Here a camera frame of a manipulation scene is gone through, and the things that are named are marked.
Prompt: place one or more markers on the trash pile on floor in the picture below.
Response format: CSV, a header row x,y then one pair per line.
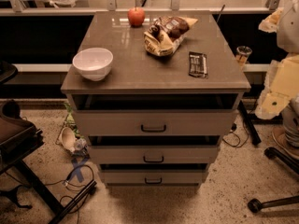
x,y
70,138

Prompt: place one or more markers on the plastic cup with drink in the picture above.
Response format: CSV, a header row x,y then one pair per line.
x,y
242,54

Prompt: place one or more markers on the yellow brown chip bag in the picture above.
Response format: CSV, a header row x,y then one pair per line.
x,y
166,34

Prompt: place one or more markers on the white bowl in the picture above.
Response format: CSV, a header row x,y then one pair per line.
x,y
93,63

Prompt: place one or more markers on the black chair at left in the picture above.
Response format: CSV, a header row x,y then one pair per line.
x,y
19,138

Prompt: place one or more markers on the red apple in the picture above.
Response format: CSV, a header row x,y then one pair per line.
x,y
136,16

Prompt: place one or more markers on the drawer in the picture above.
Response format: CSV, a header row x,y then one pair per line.
x,y
153,174
155,114
153,149

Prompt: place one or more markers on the grey drawer cabinet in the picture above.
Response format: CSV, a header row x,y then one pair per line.
x,y
134,71

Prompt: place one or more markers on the black snack bar wrapper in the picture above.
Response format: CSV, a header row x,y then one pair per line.
x,y
197,64

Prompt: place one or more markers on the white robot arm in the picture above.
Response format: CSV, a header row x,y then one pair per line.
x,y
281,81

